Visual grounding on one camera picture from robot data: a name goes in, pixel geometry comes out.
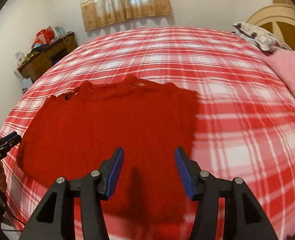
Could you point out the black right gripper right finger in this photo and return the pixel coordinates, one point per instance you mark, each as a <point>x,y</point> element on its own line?
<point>244,217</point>

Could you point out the beige patterned window curtain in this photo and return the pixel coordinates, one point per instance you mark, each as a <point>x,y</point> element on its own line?
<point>102,13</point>

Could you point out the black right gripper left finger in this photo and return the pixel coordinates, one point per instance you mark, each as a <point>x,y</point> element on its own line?
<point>53,218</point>

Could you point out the grey white patterned pillow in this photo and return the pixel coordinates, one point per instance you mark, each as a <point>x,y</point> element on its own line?
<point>259,37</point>

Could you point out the red white plaid bedspread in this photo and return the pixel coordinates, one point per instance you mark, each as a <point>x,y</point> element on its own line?
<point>245,122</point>

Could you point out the cream wooden headboard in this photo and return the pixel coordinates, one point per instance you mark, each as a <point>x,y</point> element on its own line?
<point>279,19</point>

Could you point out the brown wooden desk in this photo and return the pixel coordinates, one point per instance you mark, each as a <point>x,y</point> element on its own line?
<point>37,64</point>

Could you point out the red gift bag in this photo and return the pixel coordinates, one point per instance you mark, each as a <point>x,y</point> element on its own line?
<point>45,36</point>

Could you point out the pink floral blanket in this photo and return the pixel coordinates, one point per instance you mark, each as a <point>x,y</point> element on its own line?
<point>282,62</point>

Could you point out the red knitted sweater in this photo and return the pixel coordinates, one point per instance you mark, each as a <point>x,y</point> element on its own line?
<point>73,133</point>

